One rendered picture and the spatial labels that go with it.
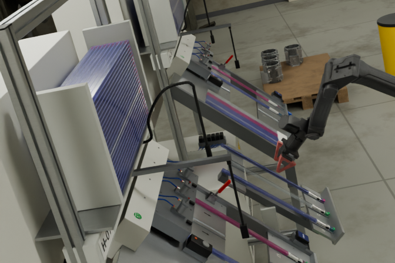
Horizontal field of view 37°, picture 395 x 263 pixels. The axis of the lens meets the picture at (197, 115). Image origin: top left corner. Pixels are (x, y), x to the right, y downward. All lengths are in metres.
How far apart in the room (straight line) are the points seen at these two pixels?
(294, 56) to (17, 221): 4.73
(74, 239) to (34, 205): 0.17
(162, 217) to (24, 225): 0.46
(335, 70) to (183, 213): 0.64
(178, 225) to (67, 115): 0.54
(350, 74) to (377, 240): 1.85
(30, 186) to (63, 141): 0.14
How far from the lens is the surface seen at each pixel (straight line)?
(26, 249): 1.48
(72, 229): 1.36
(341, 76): 1.81
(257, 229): 2.18
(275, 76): 5.56
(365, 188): 3.98
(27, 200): 1.46
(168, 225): 1.75
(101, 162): 1.43
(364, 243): 3.50
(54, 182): 1.31
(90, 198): 1.48
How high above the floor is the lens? 2.09
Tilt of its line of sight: 22 degrees down
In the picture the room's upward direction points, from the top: 13 degrees counter-clockwise
